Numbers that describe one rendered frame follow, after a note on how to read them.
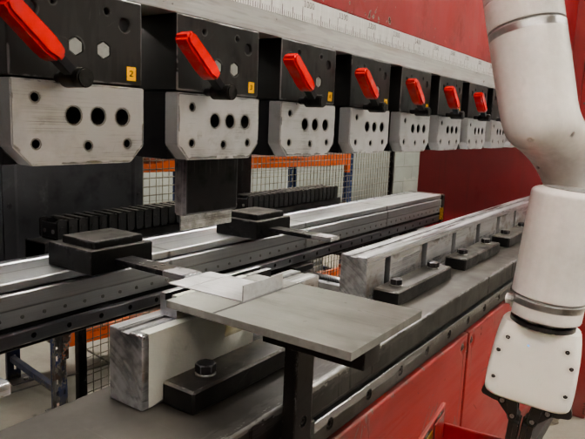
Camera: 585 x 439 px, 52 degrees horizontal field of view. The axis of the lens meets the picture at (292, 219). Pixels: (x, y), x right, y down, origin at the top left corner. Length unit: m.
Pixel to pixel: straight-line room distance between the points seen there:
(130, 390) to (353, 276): 0.57
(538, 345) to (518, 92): 0.30
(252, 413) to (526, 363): 0.34
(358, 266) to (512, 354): 0.48
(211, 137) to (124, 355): 0.28
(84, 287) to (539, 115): 0.70
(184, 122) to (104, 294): 0.41
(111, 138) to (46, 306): 0.40
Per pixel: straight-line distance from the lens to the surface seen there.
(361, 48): 1.06
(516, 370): 0.79
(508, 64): 0.76
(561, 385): 0.79
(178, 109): 0.70
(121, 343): 0.76
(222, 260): 1.22
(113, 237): 0.98
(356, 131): 1.04
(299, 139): 0.89
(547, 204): 0.73
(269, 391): 0.81
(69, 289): 0.99
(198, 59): 0.68
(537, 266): 0.74
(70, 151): 0.61
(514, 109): 0.75
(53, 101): 0.60
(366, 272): 1.18
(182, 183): 0.77
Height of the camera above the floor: 1.22
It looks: 9 degrees down
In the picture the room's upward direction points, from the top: 2 degrees clockwise
